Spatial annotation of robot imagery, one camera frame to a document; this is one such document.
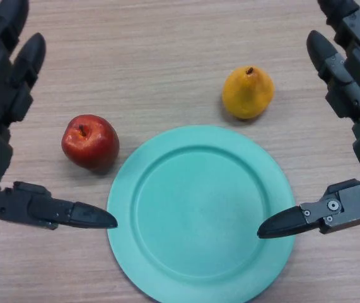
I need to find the red apple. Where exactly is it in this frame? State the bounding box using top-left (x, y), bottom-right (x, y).
top-left (61, 114), bottom-right (120, 173)

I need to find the yellow pear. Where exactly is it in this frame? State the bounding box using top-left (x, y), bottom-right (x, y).
top-left (221, 65), bottom-right (276, 120)

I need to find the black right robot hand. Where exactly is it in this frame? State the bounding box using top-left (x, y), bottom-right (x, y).
top-left (257, 0), bottom-right (360, 239)

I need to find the green round plate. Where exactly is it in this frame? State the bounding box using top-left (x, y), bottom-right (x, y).
top-left (106, 125), bottom-right (296, 303)

